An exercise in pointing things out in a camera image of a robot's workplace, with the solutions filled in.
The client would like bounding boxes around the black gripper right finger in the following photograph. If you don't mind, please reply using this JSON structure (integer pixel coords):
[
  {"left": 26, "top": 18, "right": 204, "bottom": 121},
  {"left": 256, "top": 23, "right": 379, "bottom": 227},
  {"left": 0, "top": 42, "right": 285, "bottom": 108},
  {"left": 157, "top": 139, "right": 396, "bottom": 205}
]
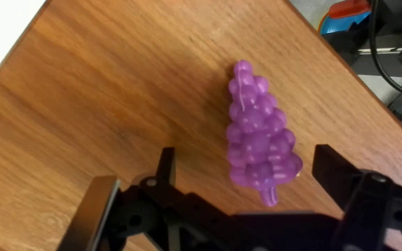
[{"left": 312, "top": 143, "right": 397, "bottom": 251}]

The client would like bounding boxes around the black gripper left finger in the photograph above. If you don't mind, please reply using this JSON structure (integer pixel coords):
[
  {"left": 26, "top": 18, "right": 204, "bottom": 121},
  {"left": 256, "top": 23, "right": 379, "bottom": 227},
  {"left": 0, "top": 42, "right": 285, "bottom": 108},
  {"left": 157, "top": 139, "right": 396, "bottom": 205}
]
[{"left": 102, "top": 146, "right": 241, "bottom": 251}]

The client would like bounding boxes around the purple toy grape bunch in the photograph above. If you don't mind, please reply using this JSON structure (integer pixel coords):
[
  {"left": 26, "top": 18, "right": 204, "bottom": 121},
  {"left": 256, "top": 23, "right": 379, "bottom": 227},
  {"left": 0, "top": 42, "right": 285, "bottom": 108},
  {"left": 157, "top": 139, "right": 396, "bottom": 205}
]
[{"left": 225, "top": 58, "right": 305, "bottom": 207}]

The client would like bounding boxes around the blue and orange object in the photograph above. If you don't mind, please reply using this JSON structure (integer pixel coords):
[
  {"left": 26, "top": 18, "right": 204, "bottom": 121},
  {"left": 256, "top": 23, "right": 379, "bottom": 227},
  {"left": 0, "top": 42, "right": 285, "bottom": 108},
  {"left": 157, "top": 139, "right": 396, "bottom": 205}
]
[{"left": 319, "top": 0, "right": 375, "bottom": 36}]

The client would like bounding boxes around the thick black cable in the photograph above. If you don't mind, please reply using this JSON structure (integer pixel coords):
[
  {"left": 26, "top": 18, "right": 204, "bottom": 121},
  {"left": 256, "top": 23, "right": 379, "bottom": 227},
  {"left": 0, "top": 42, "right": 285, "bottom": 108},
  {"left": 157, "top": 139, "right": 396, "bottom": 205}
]
[{"left": 368, "top": 0, "right": 402, "bottom": 104}]

